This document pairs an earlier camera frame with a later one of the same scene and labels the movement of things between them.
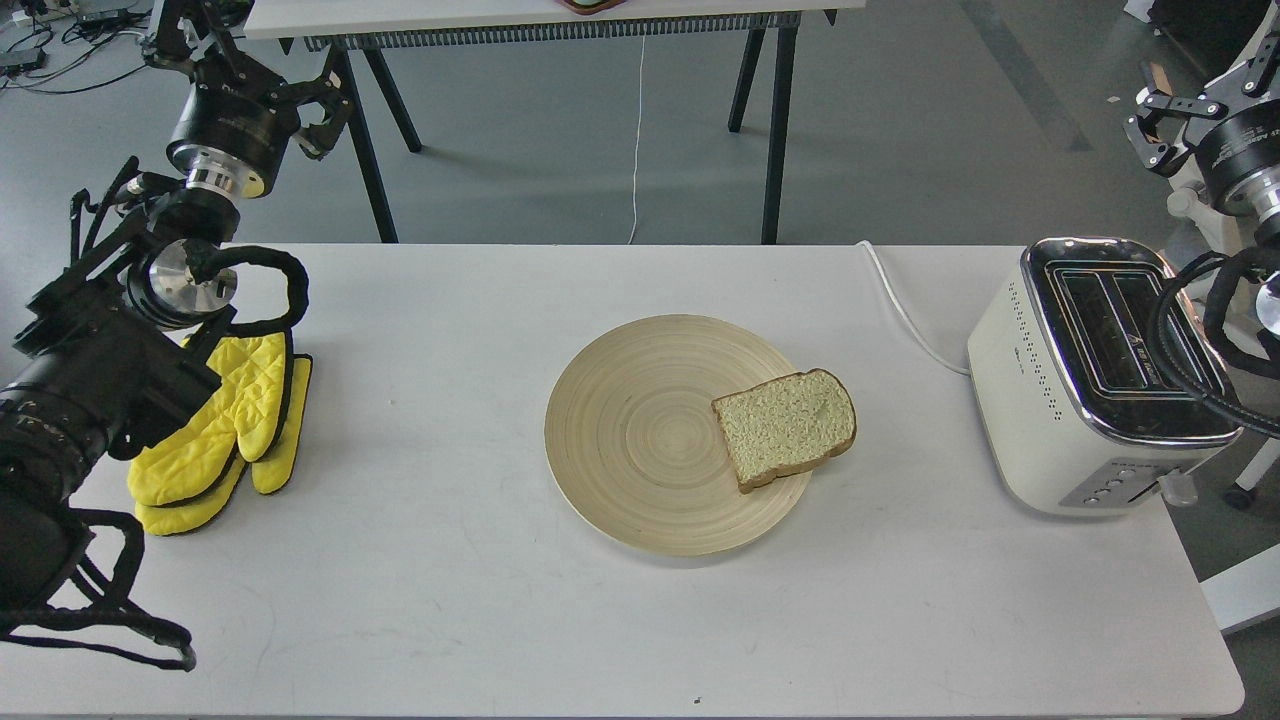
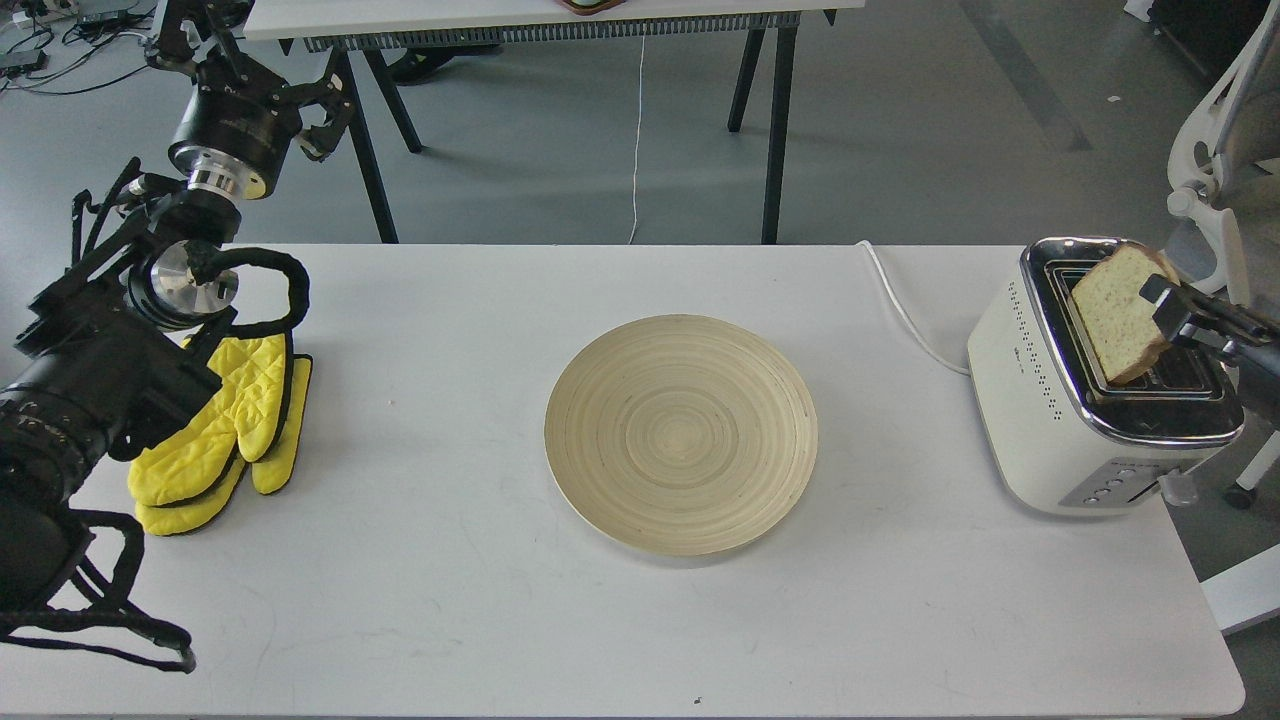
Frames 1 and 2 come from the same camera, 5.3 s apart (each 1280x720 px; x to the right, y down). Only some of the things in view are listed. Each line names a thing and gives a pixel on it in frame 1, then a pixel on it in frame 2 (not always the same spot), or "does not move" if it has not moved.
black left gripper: [237, 107] does not move
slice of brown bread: [785, 425] → [1115, 316]
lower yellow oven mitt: [270, 475] does not move
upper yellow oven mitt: [247, 413] does not move
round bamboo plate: [635, 443] does not move
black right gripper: [1232, 150] → [1180, 313]
